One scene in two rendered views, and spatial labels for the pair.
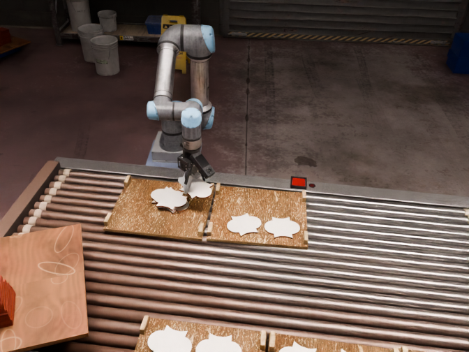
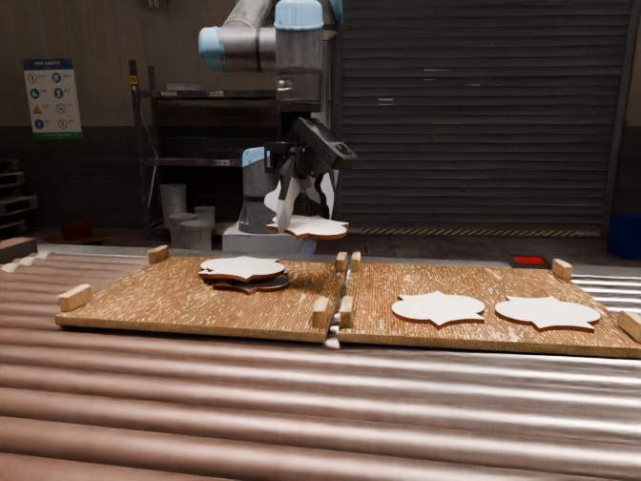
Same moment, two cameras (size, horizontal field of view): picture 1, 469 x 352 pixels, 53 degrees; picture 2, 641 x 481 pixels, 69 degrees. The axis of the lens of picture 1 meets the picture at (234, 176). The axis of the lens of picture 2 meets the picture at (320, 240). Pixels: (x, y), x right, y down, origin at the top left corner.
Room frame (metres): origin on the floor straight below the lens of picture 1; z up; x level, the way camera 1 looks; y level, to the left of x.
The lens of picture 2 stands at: (0.76, 0.10, 1.21)
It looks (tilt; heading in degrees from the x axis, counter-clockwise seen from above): 13 degrees down; 3
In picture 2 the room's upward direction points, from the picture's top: straight up
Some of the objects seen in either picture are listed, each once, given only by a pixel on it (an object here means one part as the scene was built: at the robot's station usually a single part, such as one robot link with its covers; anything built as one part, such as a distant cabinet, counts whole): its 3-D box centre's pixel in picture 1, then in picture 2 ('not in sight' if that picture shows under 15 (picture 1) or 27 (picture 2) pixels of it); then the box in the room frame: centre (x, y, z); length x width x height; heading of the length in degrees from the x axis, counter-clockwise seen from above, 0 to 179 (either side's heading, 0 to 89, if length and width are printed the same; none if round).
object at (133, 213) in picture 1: (162, 207); (225, 289); (1.55, 0.31, 0.93); 0.41 x 0.35 x 0.02; 84
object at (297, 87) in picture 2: (191, 142); (298, 91); (1.56, 0.18, 1.27); 0.08 x 0.08 x 0.05
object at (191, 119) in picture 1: (191, 123); (299, 39); (1.56, 0.17, 1.35); 0.09 x 0.08 x 0.11; 1
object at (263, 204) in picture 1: (259, 215); (467, 299); (1.52, -0.11, 0.93); 0.41 x 0.35 x 0.02; 86
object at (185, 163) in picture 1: (190, 157); (296, 141); (1.56, 0.18, 1.19); 0.09 x 0.08 x 0.12; 50
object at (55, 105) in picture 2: not in sight; (51, 99); (6.28, 3.53, 1.55); 0.61 x 0.02 x 0.91; 89
